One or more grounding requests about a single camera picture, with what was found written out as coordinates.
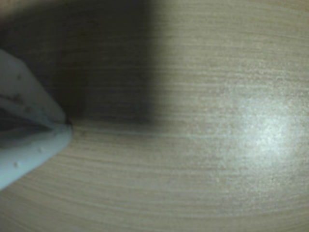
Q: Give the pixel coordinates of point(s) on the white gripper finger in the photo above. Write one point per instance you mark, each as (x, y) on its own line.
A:
(26, 91)
(29, 157)

